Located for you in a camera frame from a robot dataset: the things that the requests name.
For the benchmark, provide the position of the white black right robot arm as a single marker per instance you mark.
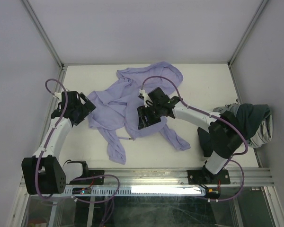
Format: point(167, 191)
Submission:
point(223, 128)

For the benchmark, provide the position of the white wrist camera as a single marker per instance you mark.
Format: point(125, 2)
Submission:
point(57, 95)
point(145, 97)

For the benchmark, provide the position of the aluminium left frame post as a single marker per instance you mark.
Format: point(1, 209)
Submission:
point(40, 29)

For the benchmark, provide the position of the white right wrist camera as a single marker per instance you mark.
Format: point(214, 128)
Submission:
point(145, 97)

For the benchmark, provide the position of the aluminium mounting rail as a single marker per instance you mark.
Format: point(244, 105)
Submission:
point(248, 177)

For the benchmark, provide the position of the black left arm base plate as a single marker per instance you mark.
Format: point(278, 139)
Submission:
point(91, 176)

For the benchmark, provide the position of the lilac purple jacket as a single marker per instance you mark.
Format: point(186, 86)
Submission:
point(116, 107)

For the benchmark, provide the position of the white slotted cable duct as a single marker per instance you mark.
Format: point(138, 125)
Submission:
point(136, 190)

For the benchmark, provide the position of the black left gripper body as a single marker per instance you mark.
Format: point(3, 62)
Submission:
point(83, 110)

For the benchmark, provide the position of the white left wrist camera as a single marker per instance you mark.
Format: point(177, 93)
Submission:
point(57, 95)

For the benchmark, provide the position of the aluminium frame post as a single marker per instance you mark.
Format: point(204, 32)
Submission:
point(251, 25)
point(40, 29)

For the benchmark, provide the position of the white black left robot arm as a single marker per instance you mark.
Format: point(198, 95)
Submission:
point(43, 174)

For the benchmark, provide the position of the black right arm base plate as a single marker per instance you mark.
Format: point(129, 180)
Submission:
point(201, 176)

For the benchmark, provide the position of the aluminium right frame post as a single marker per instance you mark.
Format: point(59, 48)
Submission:
point(251, 25)

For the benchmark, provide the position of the dark green grey jacket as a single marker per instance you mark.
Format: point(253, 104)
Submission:
point(255, 120)

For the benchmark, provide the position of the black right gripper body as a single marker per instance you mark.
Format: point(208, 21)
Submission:
point(152, 113)

